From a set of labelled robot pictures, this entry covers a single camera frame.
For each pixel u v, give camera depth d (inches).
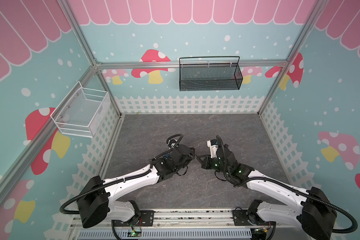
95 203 16.0
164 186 33.5
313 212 15.7
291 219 19.3
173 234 28.0
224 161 22.6
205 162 28.6
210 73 36.3
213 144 27.9
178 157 22.4
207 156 27.0
